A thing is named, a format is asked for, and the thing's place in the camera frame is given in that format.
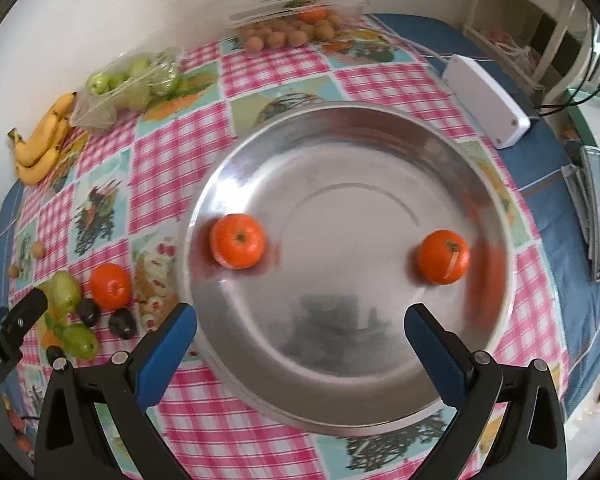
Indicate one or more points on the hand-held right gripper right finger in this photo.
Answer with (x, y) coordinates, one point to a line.
(430, 355)

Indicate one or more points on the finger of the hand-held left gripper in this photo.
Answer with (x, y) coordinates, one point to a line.
(22, 312)

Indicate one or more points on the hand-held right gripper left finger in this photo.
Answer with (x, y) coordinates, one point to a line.
(172, 345)

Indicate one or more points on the green guava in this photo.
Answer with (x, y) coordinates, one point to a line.
(82, 341)
(65, 290)

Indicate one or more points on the dark purple plum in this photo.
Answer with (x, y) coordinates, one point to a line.
(123, 323)
(87, 311)

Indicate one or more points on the orange tangerine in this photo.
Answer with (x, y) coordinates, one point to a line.
(237, 240)
(110, 286)
(442, 256)

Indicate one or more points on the round metal bowl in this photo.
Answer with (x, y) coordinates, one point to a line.
(330, 260)

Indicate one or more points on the small brown longan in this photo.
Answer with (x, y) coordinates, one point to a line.
(38, 249)
(13, 271)

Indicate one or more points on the yellow banana bunch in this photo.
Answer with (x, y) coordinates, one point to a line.
(42, 155)

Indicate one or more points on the pink chequered tablecloth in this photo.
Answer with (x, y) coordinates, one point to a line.
(180, 160)

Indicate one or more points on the stack of grey magazines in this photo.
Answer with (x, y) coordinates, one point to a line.
(597, 210)

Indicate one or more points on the clear bag of green guavas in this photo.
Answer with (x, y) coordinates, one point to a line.
(130, 85)

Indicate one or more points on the white plastic device box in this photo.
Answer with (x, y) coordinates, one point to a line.
(485, 100)

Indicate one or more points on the white pink bag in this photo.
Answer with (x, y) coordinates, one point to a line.
(505, 45)

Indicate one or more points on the pile of brown longans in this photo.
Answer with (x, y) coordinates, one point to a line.
(280, 37)

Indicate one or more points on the tangerine inside clamshell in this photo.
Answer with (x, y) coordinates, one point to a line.
(312, 14)

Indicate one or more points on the white shelf frame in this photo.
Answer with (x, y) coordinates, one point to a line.
(560, 25)

